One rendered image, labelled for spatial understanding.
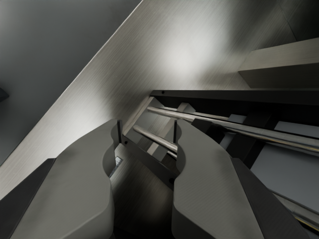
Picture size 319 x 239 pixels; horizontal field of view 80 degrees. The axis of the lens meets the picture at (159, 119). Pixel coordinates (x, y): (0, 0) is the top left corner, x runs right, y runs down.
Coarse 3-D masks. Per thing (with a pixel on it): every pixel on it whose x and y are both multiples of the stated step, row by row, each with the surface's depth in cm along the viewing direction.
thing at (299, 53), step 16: (272, 48) 58; (288, 48) 53; (304, 48) 49; (256, 64) 58; (272, 64) 53; (288, 64) 49; (304, 64) 46; (256, 80) 62; (272, 80) 57; (288, 80) 53; (304, 80) 50
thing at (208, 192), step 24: (192, 144) 10; (216, 144) 10; (192, 168) 8; (216, 168) 8; (192, 192) 7; (216, 192) 7; (240, 192) 7; (192, 216) 6; (216, 216) 6; (240, 216) 6
